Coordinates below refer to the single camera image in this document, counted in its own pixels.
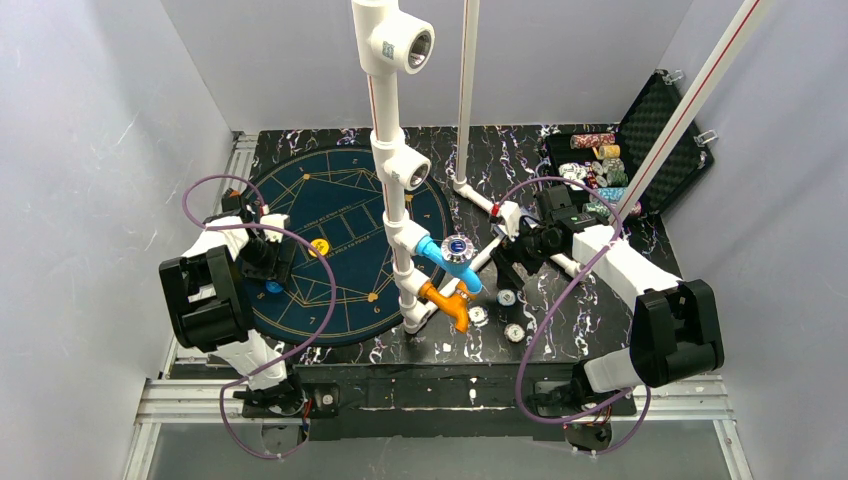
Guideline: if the light blue 10 chip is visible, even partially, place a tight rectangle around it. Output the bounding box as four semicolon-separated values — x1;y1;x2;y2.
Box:
496;289;517;307

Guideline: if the blue button chip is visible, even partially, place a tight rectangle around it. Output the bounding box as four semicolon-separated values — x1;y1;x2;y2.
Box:
265;281;284;294

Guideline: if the yellow button chip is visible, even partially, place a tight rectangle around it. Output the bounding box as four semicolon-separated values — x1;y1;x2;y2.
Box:
309;238;331;257

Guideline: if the grey white poker chip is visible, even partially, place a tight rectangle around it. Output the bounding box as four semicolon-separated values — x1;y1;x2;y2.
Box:
504;323;526;344

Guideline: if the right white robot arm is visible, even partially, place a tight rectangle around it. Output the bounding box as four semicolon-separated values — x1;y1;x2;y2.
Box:
492;185;725;397

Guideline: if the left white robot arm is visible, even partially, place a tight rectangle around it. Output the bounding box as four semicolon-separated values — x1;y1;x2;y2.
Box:
159;189;295;395

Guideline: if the dark blue 5 chip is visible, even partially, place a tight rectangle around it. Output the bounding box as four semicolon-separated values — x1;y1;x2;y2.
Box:
468;306;489;328

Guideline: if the green pink chip row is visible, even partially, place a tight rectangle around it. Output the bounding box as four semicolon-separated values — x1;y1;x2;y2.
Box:
582;201;643;220

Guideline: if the orange pipe valve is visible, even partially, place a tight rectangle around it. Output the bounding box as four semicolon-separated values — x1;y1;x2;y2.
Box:
418;281;476;333

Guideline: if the blue pipe valve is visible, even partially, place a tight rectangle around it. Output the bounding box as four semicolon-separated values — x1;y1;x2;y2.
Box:
415;234;483;295

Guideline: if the round blue poker mat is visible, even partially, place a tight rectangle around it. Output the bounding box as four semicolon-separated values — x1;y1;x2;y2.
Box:
231;146;454;348

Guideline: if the loose white chips pile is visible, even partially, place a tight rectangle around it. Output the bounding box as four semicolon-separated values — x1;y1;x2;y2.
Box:
557;163;608;189

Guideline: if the light blue chip row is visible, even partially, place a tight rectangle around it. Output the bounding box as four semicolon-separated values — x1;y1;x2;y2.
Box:
590;187;626;205

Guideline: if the black chip case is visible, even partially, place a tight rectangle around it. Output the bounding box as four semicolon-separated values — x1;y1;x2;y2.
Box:
542;69;714;215

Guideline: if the green chip stack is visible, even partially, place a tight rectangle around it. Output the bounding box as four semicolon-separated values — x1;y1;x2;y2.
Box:
602;158;629;187

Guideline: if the red chip row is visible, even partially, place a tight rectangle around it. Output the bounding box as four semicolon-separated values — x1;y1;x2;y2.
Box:
569;132;616;149

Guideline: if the yellow chip stack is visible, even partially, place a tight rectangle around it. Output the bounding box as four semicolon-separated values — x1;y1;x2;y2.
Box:
596;144;621;159

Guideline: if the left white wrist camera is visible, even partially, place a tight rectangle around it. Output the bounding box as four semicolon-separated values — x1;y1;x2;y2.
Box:
260;213;290;243

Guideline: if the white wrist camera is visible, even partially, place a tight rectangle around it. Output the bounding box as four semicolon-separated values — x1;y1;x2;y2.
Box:
260;213;290;243
493;201;522;240

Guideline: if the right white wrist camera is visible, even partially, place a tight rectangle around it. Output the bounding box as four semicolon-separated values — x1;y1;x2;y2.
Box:
493;201;522;240

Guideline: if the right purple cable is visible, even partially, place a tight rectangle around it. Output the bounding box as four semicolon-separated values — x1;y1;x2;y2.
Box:
493;176;654;456

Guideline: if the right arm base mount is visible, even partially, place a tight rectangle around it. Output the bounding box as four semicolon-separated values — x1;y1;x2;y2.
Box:
525;380;631;454

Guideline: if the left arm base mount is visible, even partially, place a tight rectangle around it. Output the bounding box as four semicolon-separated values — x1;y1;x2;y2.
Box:
232;380;340;420

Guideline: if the aluminium frame rail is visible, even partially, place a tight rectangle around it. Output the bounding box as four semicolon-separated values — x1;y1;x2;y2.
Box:
125;126;753;479

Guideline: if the white PVC pipe frame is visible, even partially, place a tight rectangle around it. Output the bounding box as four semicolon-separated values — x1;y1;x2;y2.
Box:
351;1;771;334

